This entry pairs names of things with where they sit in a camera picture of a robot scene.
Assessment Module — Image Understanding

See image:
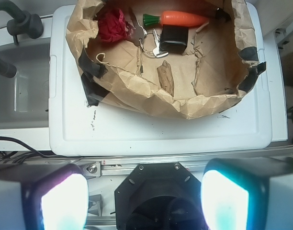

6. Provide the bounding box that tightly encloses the black octagonal mount plate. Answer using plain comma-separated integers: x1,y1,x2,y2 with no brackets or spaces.
114,162,208,230

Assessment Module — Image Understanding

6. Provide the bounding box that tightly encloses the white plastic bin lid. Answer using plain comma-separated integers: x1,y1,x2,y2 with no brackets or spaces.
48,5,272,157

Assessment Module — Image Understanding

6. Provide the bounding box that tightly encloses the silver key bunch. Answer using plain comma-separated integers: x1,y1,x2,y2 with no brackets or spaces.
127,7,169,58

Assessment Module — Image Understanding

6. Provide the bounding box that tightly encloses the aluminium frame rail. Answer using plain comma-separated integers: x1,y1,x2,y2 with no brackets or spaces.
29,143,293,178

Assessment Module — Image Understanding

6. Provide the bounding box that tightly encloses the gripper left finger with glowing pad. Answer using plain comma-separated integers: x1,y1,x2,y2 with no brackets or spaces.
0,163,89,230

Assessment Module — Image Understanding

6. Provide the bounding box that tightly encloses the black leather wallet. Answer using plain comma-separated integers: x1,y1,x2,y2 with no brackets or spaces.
159,24,189,54

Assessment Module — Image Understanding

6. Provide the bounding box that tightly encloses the brown wood chip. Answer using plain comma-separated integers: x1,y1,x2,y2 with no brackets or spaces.
157,60,174,97

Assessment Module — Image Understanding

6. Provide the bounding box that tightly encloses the black cable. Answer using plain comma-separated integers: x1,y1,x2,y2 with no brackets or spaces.
0,136,56,166

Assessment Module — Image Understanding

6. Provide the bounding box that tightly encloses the orange plastic carrot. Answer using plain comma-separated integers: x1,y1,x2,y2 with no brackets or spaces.
143,11,209,27

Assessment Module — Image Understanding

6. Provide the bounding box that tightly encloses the brown paper bag tray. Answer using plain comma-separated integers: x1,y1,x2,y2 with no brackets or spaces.
66,0,266,119

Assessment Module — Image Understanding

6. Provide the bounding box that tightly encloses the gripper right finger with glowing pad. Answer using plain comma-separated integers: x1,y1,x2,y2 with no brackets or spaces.
201,158,293,230

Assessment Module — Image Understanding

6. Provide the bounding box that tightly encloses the dark grey faucet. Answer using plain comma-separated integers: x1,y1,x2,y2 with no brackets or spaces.
0,0,44,78

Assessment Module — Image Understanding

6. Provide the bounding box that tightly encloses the red crumpled paper ball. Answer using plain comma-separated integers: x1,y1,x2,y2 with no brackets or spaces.
98,8,127,43

